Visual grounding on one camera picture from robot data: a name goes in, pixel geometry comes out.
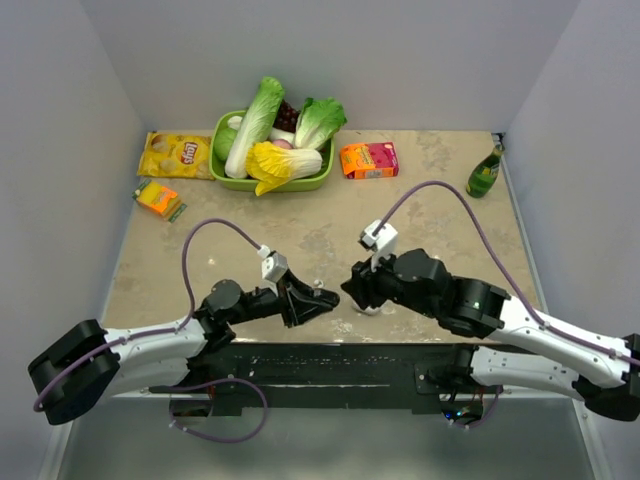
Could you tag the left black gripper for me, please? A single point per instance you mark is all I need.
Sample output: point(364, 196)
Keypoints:
point(295, 301)

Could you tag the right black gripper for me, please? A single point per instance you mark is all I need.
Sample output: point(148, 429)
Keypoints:
point(363, 282)

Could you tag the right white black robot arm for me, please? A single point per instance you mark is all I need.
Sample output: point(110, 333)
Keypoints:
point(546, 353)

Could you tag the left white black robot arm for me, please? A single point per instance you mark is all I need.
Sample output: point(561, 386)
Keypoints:
point(90, 363)

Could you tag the green plastic basin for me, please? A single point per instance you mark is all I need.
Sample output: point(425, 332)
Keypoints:
point(217, 168)

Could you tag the orange pink snack box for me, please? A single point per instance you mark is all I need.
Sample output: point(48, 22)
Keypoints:
point(361, 161)

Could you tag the yellow napa cabbage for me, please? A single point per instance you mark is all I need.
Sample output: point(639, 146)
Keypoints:
point(273, 167)

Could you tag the green glass bottle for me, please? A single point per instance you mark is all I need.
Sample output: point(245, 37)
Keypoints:
point(485, 174)

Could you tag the pink onion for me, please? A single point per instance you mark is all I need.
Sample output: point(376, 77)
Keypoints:
point(282, 144)

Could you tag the green leaf lettuce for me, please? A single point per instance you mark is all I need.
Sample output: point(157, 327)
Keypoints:
point(317, 122)

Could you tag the dark red grapes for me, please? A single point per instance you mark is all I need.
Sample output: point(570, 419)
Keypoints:
point(286, 118)

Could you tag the green napa cabbage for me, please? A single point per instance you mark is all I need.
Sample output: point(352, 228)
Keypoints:
point(255, 125)

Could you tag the round green cabbage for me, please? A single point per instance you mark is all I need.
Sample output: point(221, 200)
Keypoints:
point(223, 142)

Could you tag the orange yellow sponge pack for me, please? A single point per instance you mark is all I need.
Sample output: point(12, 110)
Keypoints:
point(159, 200)

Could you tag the white radish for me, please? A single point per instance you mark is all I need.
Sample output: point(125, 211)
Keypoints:
point(275, 135)

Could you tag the yellow Lays chips bag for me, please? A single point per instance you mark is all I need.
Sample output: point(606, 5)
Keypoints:
point(174, 155)

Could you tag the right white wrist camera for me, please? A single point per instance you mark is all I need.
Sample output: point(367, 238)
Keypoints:
point(380, 240)

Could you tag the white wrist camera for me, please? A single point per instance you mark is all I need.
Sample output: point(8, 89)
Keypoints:
point(380, 240)
point(273, 266)

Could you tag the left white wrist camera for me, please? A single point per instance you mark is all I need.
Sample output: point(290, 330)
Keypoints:
point(273, 266)

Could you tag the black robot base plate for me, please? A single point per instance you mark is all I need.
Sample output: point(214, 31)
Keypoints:
point(405, 376)

